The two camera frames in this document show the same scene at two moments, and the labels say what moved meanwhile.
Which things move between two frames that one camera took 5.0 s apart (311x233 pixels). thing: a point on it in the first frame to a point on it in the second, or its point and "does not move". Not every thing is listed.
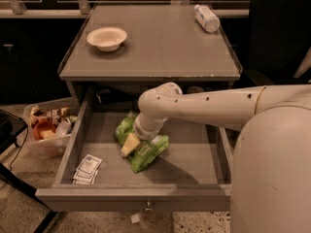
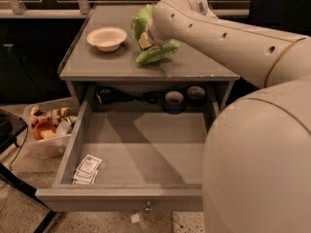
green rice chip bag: (147, 149) to (139, 22)
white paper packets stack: (86, 171) does not move
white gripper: (145, 132) to (151, 33)
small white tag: (135, 218) does not move
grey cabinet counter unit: (165, 44) does not move
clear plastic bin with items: (48, 126) does not move
